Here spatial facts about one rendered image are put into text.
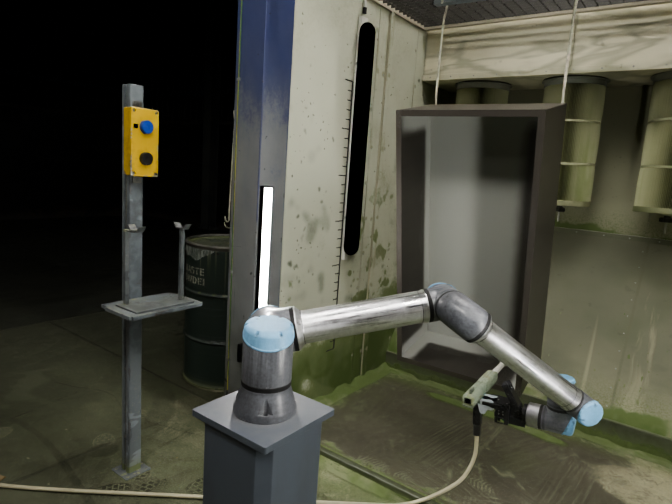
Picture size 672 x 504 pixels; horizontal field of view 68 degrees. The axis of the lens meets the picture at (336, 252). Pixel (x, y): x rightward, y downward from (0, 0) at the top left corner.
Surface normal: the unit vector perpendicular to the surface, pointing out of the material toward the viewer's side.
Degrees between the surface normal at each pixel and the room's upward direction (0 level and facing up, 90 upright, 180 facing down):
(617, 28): 90
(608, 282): 57
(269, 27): 90
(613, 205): 90
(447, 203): 102
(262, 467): 90
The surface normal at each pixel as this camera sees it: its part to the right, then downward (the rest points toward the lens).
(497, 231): -0.57, 0.29
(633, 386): -0.47, -0.46
